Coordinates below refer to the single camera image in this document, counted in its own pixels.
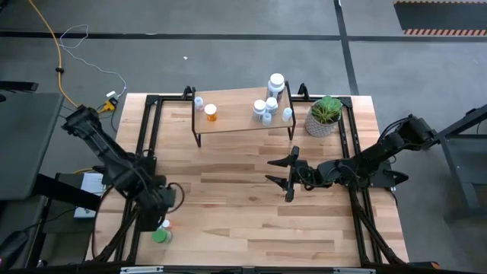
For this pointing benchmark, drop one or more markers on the amber bottle with white cap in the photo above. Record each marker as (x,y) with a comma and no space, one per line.
(210,111)

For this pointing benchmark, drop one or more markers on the small orange-red bottle white cap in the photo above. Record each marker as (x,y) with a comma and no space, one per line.
(166,223)

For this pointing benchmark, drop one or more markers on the wooden shelf with black legs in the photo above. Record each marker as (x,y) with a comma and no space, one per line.
(236,114)

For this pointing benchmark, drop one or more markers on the black mat with striped edge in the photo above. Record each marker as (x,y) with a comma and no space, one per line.
(441,17)

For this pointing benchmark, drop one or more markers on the green-capped medicine bottle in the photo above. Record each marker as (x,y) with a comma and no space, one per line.
(161,236)

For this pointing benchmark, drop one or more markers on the white melatonin bottle blue label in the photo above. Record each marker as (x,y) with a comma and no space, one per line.
(259,108)

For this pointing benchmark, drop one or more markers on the succulent in triangle-patterned pot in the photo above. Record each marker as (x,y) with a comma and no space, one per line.
(325,114)

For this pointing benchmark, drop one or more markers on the white charger plug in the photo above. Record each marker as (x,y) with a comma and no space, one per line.
(111,93)

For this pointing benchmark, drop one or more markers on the white box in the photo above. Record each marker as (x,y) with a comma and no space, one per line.
(91,184)

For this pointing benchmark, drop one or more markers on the black aluminium table frame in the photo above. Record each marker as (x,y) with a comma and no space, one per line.
(171,97)

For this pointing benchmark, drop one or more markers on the grey desk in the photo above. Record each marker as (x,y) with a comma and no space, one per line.
(26,144)

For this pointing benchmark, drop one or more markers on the large white medicine bottle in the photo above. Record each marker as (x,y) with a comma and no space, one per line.
(276,81)

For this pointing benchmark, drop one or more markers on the silver aluminium profile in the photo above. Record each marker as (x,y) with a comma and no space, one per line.
(141,269)
(354,270)

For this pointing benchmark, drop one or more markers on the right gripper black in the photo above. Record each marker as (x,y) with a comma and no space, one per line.
(304,173)

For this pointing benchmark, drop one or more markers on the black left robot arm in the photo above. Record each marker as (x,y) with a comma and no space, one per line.
(102,148)

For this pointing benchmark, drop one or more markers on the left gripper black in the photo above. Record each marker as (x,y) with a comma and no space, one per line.
(156,205)

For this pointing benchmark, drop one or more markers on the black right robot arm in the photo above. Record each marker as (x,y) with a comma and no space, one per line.
(380,156)

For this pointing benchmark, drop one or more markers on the small clear bottle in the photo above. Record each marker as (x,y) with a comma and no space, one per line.
(198,102)

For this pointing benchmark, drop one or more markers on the black metal stand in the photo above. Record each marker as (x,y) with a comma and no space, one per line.
(458,171)

